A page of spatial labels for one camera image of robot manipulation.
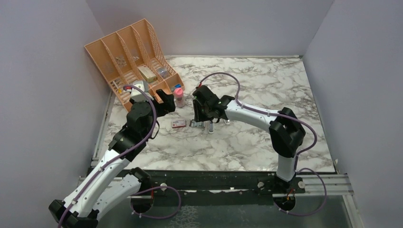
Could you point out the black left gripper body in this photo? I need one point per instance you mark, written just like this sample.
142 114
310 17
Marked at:
155 102

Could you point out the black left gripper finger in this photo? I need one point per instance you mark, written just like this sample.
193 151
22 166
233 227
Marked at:
168 105
164 97

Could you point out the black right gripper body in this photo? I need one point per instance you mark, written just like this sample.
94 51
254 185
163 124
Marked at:
209 117

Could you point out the staple box tray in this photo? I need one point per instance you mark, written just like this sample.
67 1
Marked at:
194 124

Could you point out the long white stapler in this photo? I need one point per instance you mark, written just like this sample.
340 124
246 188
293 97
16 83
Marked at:
211 128

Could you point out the red staple box sleeve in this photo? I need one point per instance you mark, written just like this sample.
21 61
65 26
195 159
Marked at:
179 123

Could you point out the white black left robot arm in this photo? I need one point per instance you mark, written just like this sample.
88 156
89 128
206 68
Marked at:
93 198

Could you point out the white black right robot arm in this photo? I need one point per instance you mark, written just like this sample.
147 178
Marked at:
285 130

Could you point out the pink cap glue bottle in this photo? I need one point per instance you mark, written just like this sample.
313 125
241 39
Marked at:
179 97

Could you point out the yellow green box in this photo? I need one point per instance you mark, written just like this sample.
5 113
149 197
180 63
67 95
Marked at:
147 74

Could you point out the clear bag of clips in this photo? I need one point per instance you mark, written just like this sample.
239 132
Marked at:
163 72

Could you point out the peach plastic desk organizer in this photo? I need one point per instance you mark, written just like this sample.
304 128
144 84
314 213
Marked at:
118 55

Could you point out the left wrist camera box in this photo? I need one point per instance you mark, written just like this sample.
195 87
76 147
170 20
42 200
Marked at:
140 91

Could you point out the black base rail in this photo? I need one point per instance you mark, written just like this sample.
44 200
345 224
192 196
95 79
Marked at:
218 188

